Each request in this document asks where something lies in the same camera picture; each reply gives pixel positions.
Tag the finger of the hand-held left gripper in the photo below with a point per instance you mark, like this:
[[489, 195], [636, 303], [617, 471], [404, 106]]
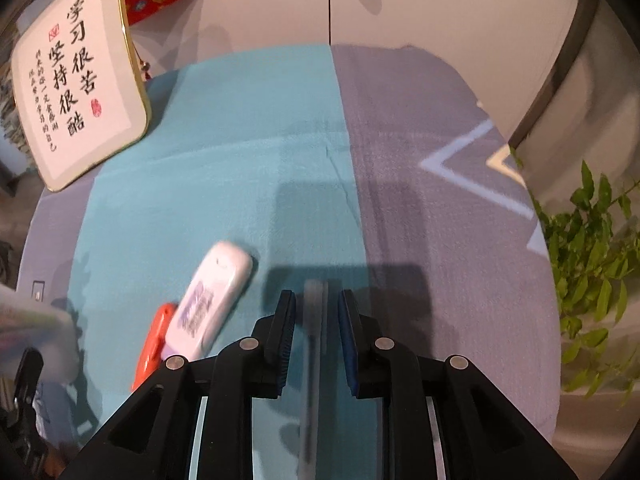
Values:
[[27, 377]]

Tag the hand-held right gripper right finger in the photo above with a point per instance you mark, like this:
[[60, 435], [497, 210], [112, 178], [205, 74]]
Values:
[[349, 355]]

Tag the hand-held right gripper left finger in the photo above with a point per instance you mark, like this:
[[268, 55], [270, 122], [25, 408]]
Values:
[[281, 355]]

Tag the clear plastic pen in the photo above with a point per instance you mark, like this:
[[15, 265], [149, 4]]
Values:
[[314, 340]]

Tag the orange utility knife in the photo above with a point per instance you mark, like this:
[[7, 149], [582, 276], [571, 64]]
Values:
[[152, 345]]

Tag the green plant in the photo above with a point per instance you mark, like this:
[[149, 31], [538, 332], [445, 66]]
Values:
[[590, 270]]

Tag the framed calligraphy sign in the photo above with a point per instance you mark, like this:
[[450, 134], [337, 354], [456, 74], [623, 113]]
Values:
[[75, 80]]

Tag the white cabinet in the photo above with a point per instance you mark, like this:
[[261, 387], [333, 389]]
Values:
[[425, 5]]

